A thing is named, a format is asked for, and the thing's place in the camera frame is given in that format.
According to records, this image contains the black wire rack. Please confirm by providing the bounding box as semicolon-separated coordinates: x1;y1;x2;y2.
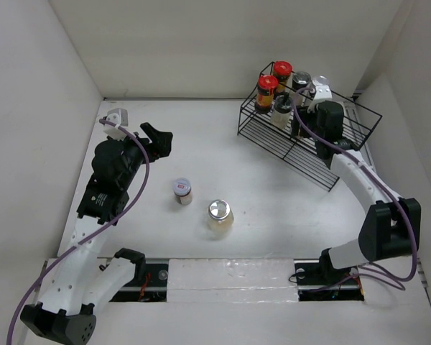
238;62;375;190

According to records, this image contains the red lid sauce bottle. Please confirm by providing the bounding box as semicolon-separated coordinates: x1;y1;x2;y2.
272;60;293;96
254;75;279;114

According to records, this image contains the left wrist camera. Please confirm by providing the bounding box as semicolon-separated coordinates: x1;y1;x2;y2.
102;108;129;140

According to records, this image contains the black knob grinder bottle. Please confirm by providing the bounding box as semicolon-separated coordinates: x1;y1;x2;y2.
270;93;292;129

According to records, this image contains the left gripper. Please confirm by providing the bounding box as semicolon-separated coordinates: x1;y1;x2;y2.
112;123;172;189

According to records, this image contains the silver lid blue label bottle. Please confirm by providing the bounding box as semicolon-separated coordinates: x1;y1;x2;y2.
311;75;330;92

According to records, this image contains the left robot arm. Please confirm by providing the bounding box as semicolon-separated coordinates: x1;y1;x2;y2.
20;119;173;344

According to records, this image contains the silver lid glass jar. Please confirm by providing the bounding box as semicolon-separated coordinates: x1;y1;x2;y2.
207;199;234;239

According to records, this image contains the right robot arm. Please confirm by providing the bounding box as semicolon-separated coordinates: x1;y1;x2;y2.
292;101;422;290

